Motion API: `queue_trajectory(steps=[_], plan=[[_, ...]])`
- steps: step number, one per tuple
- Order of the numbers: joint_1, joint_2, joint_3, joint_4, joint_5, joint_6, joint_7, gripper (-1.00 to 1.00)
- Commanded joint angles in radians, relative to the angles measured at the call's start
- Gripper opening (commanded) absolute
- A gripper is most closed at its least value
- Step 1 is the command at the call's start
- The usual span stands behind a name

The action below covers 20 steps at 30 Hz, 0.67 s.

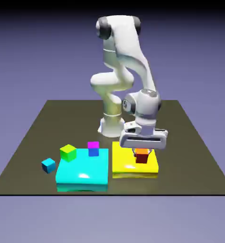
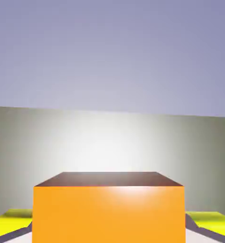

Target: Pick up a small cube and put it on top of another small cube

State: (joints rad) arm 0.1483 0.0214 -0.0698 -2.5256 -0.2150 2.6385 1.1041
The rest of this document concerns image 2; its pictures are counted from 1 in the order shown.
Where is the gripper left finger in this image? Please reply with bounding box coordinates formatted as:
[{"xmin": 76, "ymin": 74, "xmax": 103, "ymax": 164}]
[{"xmin": 0, "ymin": 208, "xmax": 33, "ymax": 243}]

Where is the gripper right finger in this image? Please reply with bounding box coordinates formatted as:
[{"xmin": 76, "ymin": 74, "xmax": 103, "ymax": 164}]
[{"xmin": 185, "ymin": 211, "xmax": 225, "ymax": 243}]

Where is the small orange cube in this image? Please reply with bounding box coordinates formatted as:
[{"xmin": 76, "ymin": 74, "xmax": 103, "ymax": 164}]
[{"xmin": 31, "ymin": 171, "xmax": 186, "ymax": 243}]

